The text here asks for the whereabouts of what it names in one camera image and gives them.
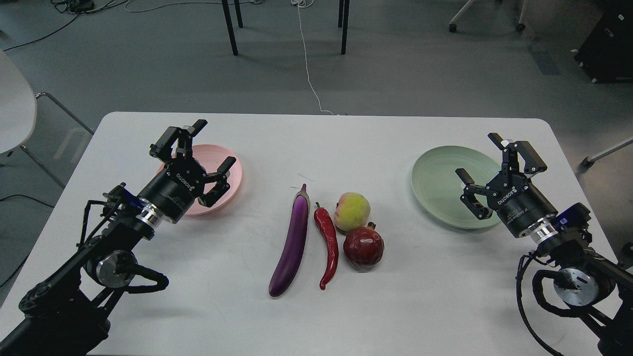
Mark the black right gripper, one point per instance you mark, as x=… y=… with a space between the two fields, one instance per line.
x=518 y=203

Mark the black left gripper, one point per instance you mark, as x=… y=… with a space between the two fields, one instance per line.
x=173 y=190

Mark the purple eggplant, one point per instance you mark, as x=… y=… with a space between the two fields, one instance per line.
x=292 y=254

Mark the red chili pepper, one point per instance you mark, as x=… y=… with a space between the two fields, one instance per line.
x=326 y=227

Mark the yellow-pink peach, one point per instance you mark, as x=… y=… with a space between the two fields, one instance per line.
x=352 y=211

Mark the dark red pomegranate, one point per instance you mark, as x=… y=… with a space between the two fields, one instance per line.
x=364 y=247

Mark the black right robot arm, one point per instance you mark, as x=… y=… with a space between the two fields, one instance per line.
x=583 y=284

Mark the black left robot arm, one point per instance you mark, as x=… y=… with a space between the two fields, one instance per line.
x=67 y=313

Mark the green plate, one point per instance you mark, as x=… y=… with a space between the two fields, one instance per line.
x=438 y=188

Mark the white stand leg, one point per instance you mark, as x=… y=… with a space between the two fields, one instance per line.
x=590 y=160

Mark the black table legs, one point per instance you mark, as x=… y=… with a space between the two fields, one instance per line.
x=342 y=20

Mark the black equipment case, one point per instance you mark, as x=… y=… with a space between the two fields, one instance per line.
x=607 y=53

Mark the white office chair base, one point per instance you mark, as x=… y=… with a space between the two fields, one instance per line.
x=485 y=12

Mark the white chair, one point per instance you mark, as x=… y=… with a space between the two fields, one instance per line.
x=19 y=113

